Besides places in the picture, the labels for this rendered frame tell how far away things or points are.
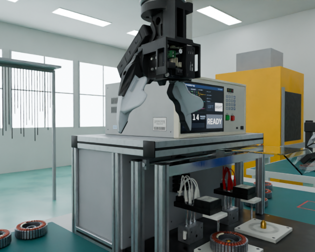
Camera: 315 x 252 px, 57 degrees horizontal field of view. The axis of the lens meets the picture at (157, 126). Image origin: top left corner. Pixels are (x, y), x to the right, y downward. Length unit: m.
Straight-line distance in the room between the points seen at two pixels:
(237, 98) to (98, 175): 0.61
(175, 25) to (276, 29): 6.42
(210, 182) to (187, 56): 0.90
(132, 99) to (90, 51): 7.95
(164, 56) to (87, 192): 0.76
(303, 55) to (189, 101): 6.05
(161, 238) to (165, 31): 0.58
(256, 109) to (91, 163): 3.86
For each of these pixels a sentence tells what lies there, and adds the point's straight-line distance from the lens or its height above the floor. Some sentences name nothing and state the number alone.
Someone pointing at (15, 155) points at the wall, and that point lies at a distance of 7.33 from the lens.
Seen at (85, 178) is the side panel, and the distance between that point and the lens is 1.10.
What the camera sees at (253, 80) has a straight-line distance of 4.76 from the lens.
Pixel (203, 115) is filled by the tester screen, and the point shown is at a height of 1.19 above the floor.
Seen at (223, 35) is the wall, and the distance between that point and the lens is 7.43.
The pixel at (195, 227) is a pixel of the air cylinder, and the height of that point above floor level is 0.82.
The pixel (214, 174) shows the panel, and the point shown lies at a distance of 1.31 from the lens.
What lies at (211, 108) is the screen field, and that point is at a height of 1.21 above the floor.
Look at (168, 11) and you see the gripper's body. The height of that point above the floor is 1.33.
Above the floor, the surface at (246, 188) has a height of 0.92.
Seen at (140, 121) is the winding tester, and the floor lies 1.17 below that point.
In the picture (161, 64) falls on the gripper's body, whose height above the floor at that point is 1.26.
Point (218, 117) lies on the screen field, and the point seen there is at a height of 1.18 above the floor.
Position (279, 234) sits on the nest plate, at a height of 0.78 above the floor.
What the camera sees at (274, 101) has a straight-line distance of 4.60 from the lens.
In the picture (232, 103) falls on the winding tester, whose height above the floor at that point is 1.24.
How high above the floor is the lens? 1.17
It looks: 1 degrees down
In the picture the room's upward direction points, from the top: straight up
